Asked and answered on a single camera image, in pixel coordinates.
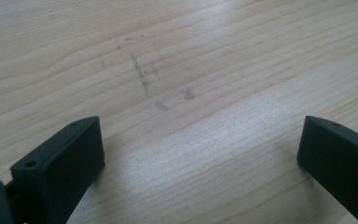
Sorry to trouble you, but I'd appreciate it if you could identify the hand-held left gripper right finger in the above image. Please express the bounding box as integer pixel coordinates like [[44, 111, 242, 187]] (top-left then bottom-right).
[[296, 115, 358, 224]]

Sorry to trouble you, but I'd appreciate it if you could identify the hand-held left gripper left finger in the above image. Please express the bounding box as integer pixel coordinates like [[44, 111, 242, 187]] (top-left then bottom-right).
[[9, 116, 106, 224]]

